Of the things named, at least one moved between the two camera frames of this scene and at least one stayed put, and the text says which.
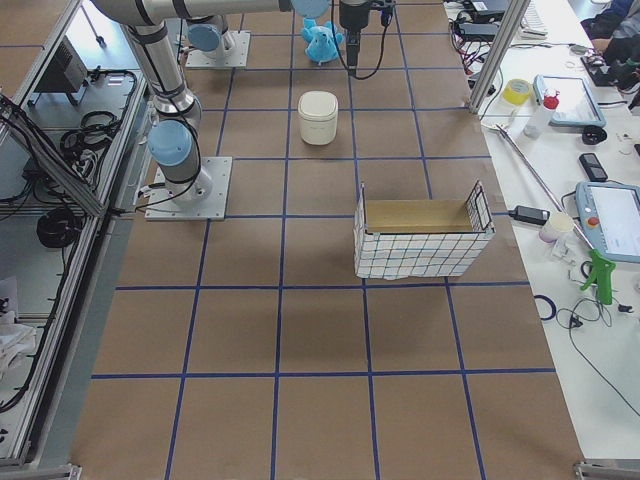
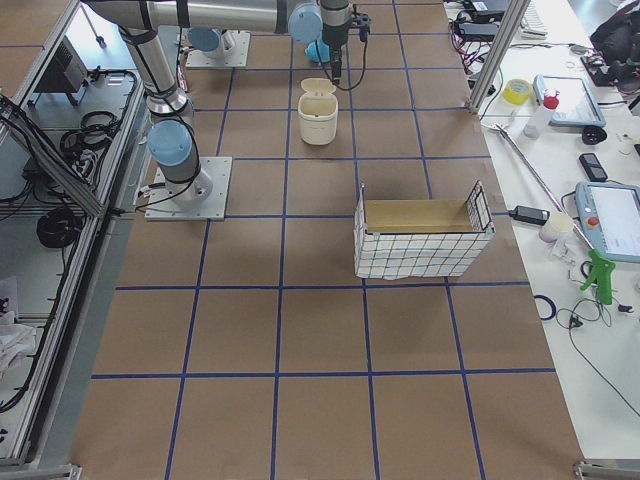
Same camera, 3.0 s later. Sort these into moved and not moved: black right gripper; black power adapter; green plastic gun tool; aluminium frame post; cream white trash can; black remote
Moved: cream white trash can; black right gripper
Not moved: black remote; aluminium frame post; green plastic gun tool; black power adapter
